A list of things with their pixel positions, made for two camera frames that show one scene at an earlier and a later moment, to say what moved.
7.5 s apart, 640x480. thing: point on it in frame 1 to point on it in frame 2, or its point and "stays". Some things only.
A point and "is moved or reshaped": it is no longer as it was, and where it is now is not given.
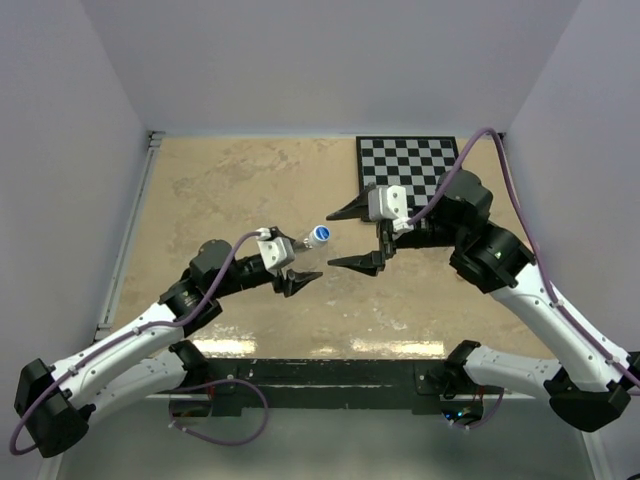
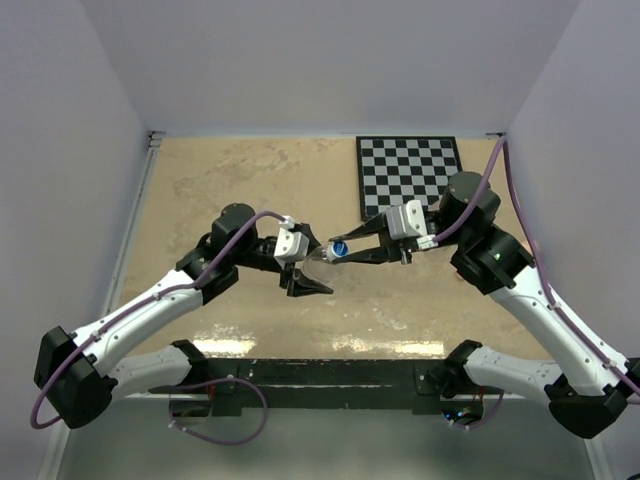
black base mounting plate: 328,388 stays
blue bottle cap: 322,233 to 337,249
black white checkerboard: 420,163 stays
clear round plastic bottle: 313,258 is moved or reshaped
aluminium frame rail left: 154,140 stays
